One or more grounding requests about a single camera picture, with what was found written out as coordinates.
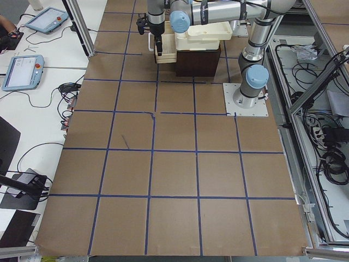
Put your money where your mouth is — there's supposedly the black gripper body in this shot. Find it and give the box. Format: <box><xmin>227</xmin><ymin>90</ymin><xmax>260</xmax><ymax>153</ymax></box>
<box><xmin>136</xmin><ymin>13</ymin><xmax>165</xmax><ymax>36</ymax></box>

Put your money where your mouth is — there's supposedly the wooden drawer with white handle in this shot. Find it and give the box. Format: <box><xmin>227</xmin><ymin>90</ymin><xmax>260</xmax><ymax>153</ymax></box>
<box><xmin>147</xmin><ymin>26</ymin><xmax>177</xmax><ymax>64</ymax></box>

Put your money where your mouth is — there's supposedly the person's forearm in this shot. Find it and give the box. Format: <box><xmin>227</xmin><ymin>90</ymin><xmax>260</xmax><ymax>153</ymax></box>
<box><xmin>0</xmin><ymin>15</ymin><xmax>17</xmax><ymax>35</ymax></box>

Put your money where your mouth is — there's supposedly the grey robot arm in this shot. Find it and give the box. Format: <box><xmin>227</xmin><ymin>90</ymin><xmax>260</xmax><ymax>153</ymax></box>
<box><xmin>136</xmin><ymin>0</ymin><xmax>165</xmax><ymax>56</ymax></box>
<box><xmin>170</xmin><ymin>0</ymin><xmax>295</xmax><ymax>109</ymax></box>

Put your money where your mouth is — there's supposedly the cream plastic tray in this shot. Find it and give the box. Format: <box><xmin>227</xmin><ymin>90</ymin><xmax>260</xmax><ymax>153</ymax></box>
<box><xmin>163</xmin><ymin>21</ymin><xmax>232</xmax><ymax>51</ymax></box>

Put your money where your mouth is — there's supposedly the dark brown cabinet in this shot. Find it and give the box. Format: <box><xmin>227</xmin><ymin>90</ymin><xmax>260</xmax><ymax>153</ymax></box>
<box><xmin>176</xmin><ymin>48</ymin><xmax>221</xmax><ymax>77</ymax></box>

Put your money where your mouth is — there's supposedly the upper teach pendant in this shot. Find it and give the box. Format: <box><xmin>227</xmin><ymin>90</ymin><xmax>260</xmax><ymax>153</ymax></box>
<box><xmin>25</xmin><ymin>7</ymin><xmax>69</xmax><ymax>34</ymax></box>

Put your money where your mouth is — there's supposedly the teach pendant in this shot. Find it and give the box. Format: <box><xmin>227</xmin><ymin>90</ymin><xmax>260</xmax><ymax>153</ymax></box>
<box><xmin>25</xmin><ymin>7</ymin><xmax>69</xmax><ymax>34</ymax></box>
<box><xmin>2</xmin><ymin>55</ymin><xmax>45</xmax><ymax>92</ymax></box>

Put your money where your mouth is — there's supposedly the lower teach pendant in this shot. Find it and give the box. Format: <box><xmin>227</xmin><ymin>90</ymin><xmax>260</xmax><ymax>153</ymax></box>
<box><xmin>2</xmin><ymin>55</ymin><xmax>45</xmax><ymax>92</ymax></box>

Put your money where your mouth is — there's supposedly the crumpled white paper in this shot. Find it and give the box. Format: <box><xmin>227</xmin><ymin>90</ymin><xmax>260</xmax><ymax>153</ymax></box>
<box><xmin>293</xmin><ymin>44</ymin><xmax>317</xmax><ymax>61</ymax></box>

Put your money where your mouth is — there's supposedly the black monitor stand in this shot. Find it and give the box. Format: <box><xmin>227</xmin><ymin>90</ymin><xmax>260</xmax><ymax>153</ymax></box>
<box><xmin>1</xmin><ymin>118</ymin><xmax>47</xmax><ymax>210</ymax></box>

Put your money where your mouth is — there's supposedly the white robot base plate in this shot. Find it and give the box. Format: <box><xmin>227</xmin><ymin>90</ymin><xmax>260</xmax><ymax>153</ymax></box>
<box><xmin>223</xmin><ymin>83</ymin><xmax>269</xmax><ymax>117</ymax></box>

